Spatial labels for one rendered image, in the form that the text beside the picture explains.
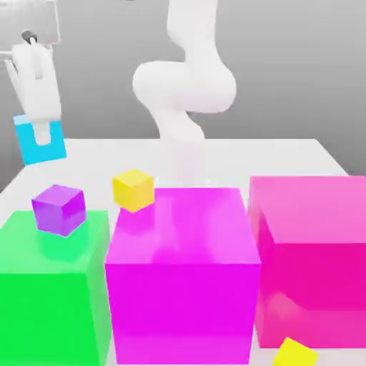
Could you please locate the small purple cube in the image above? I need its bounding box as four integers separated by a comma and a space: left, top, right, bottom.
31, 184, 87, 238

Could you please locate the large pink box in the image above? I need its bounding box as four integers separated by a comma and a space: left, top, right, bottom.
247, 174, 366, 350

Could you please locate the large green box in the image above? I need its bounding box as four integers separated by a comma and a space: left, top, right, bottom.
0, 209, 113, 366

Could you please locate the large magenta box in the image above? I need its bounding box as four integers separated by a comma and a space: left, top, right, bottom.
104, 187, 263, 366

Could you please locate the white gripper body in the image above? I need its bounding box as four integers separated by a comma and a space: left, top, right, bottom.
5, 41, 63, 123

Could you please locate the small blue cube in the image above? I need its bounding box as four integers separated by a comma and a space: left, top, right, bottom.
12, 114, 68, 167

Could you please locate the small yellow cube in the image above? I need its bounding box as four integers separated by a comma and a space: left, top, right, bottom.
112, 169, 156, 214
272, 337, 319, 366

